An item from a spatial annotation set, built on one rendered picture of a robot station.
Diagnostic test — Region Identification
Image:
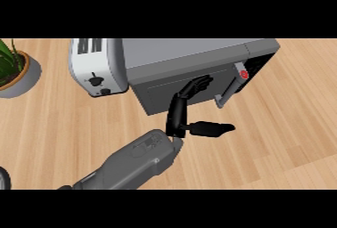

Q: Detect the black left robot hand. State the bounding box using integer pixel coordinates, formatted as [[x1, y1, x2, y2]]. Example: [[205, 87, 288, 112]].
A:
[[163, 74, 236, 139]]

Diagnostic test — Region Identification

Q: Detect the grey microwave door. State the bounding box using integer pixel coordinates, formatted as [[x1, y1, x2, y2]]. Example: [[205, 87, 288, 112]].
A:
[[126, 62, 246, 117]]

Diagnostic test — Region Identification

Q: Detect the grey microwave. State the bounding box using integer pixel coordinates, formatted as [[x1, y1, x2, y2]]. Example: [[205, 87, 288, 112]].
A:
[[119, 37, 282, 117]]

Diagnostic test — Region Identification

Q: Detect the white toaster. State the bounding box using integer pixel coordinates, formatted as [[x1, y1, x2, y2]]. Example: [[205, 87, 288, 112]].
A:
[[66, 37, 129, 98]]

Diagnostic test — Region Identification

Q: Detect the grey plant pot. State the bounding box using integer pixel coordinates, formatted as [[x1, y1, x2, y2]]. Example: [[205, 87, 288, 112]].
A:
[[0, 50, 42, 100]]

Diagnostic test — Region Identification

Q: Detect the green plant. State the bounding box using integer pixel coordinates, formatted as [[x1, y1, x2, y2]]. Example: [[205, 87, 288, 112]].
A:
[[0, 38, 26, 87]]

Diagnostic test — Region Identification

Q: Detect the grey curved object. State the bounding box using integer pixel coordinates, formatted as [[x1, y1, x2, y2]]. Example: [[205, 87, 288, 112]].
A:
[[0, 166, 13, 191]]

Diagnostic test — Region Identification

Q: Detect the silver microwave door handle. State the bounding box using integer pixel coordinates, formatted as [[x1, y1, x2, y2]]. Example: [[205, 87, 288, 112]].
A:
[[212, 61, 246, 110]]

